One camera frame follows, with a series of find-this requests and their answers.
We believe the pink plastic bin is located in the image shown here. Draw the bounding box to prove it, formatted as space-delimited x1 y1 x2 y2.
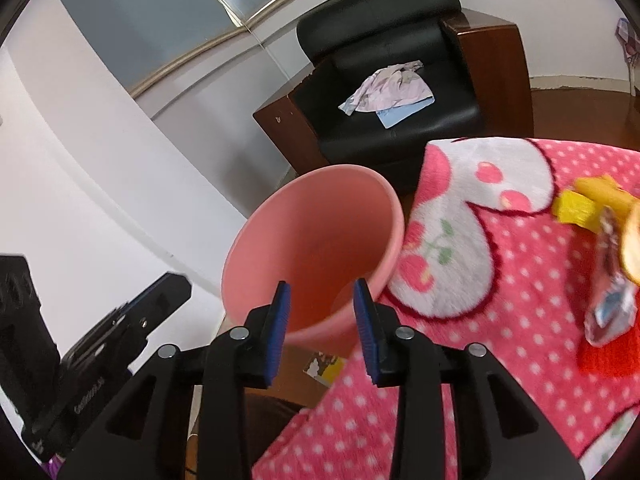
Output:
221 164 406 348

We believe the red wrapper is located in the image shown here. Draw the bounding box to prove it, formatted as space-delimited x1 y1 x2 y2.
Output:
577 320 640 378

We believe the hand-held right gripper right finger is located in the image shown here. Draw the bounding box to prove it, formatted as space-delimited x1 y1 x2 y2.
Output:
353 278 586 480

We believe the black leather armchair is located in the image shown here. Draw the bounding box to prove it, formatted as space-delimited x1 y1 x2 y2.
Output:
252 0 535 192

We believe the orange fruit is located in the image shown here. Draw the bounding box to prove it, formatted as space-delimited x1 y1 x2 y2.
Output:
620 205 640 283

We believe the printed paper card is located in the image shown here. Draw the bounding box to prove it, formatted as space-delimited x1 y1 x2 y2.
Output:
304 350 346 389

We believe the crumpled pale printed cloth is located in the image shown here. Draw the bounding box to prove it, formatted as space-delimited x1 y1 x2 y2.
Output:
338 61 435 117

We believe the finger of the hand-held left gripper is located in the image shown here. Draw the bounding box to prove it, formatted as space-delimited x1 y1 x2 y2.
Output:
59 272 193 382

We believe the checkered tablecloth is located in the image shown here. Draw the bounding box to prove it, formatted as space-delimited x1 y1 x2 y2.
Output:
614 17 640 61

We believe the light blue paper sheet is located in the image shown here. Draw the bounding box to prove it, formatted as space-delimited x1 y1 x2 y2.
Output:
375 99 435 130

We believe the pink polka dot blanket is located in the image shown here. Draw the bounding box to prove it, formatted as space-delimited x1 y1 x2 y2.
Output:
250 136 640 480

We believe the yellow snack wrapper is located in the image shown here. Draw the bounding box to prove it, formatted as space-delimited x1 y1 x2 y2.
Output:
552 175 637 233

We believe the frosted glass window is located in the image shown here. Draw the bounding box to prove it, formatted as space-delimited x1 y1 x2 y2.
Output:
50 0 361 97

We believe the silver foil wrapper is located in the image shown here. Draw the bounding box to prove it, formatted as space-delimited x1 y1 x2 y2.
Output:
584 207 637 348

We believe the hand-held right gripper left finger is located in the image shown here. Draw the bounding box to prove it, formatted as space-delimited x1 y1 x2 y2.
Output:
60 281 292 480

